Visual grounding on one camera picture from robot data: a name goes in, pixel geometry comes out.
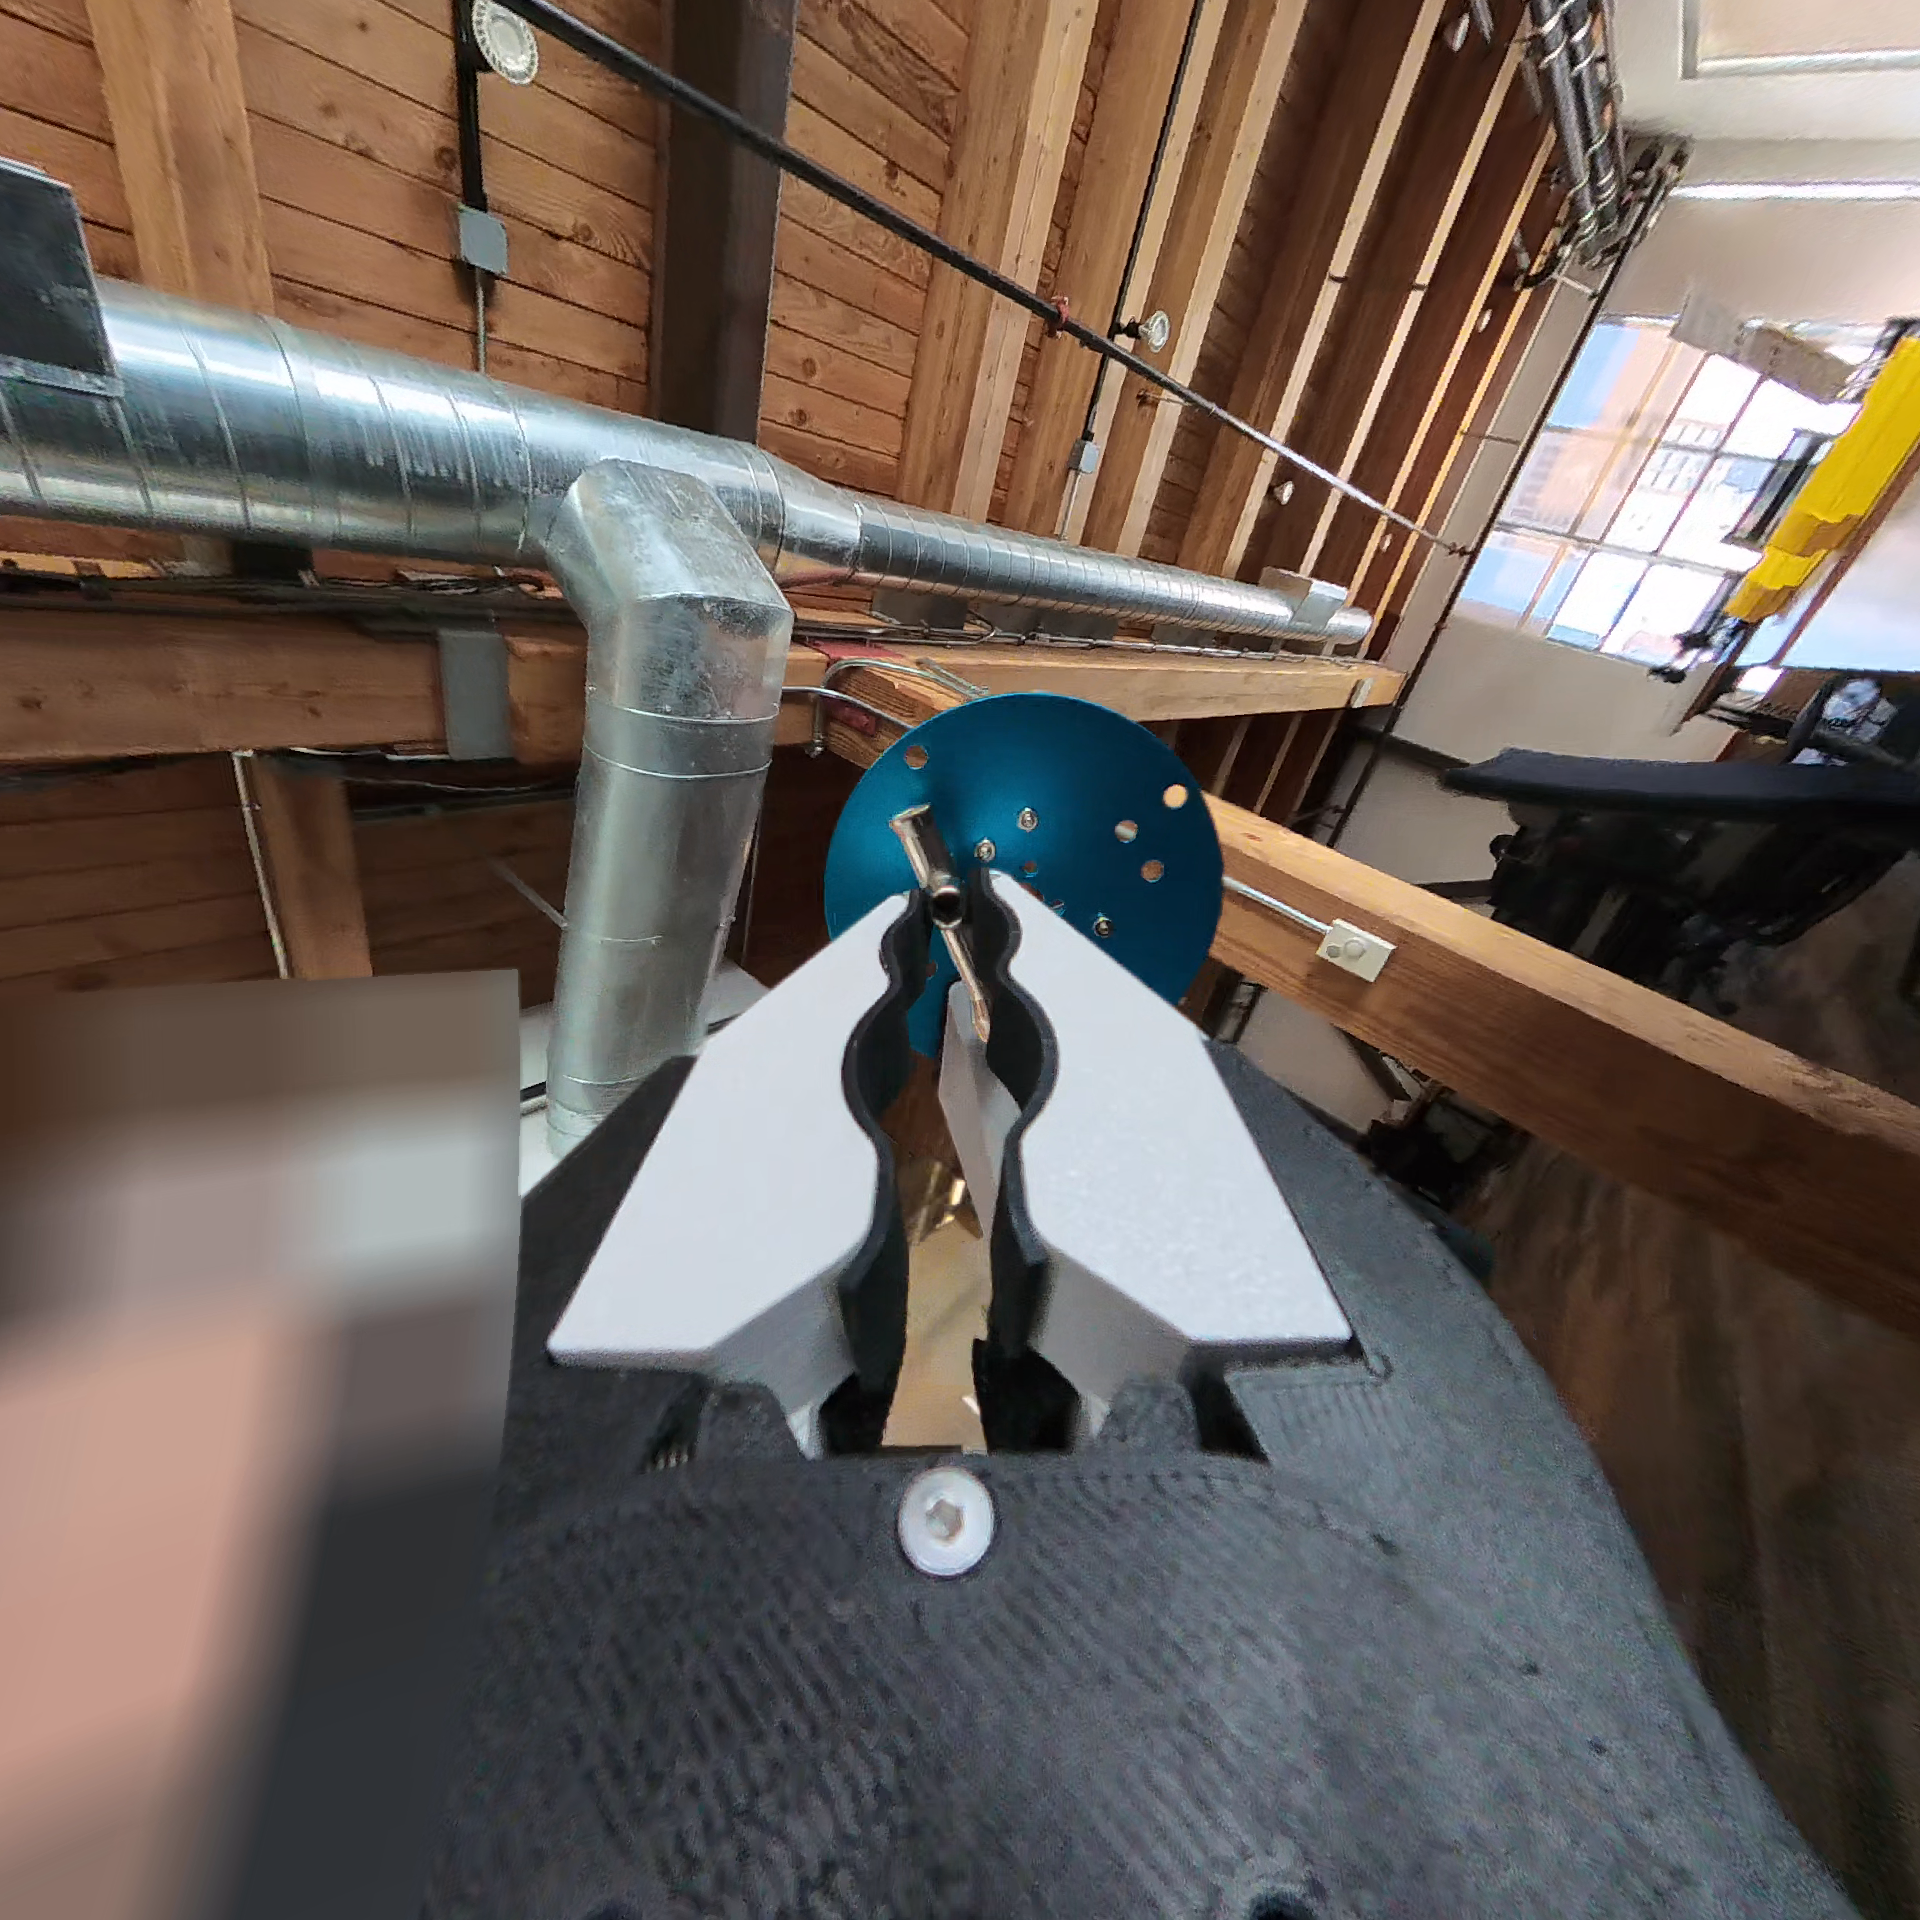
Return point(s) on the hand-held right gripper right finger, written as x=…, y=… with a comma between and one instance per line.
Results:
x=1184, y=1200

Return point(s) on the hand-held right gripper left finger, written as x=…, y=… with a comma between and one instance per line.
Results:
x=704, y=1200

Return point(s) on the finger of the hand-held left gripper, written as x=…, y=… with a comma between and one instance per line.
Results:
x=975, y=1119

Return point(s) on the small metal socket wrench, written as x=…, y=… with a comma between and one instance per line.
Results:
x=918, y=849

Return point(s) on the blue round metal plate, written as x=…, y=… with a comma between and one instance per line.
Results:
x=1050, y=764

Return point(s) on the thin metal conduit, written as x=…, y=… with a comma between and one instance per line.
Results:
x=1275, y=906

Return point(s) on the wooden pillar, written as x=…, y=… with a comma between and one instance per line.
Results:
x=1576, y=1080

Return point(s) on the black office chair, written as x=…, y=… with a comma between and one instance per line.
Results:
x=1650, y=787

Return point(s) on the grid pane window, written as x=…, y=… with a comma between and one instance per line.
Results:
x=1634, y=511

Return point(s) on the small yellow storage bin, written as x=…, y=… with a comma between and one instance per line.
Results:
x=1779, y=579

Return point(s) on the black ceiling conduit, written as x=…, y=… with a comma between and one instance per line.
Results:
x=840, y=186

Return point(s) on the grey junction box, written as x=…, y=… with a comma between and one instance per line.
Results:
x=482, y=241

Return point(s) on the large yellow storage bin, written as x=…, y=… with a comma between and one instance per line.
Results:
x=1869, y=450

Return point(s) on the black ceiling pipes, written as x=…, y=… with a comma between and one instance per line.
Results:
x=1576, y=105

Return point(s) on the white round ceiling fixture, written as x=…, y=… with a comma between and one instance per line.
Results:
x=504, y=36

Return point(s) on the silver metal ventilation duct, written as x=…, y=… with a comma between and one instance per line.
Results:
x=375, y=434

